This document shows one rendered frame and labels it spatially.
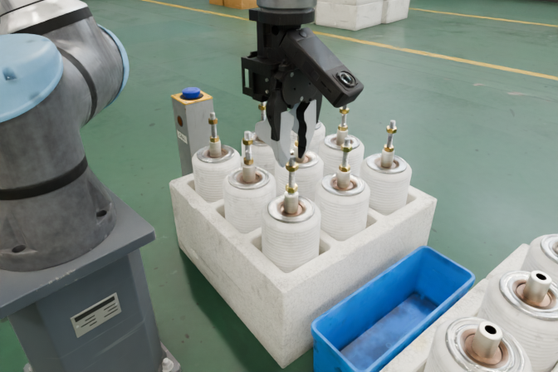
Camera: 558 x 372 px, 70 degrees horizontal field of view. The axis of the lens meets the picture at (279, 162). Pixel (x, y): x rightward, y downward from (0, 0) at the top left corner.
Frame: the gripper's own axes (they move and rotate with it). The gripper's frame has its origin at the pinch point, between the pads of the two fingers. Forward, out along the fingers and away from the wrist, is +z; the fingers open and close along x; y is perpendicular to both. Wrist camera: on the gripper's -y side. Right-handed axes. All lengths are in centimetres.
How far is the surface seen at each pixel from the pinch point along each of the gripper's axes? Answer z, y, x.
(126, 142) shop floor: 35, 93, -14
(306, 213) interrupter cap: 9.7, -2.1, -0.6
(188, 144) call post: 13.5, 38.4, -5.7
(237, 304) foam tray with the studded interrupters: 31.5, 7.6, 6.8
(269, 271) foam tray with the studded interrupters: 17.0, -1.4, 7.0
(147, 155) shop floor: 35, 79, -14
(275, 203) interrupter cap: 9.6, 3.3, 1.0
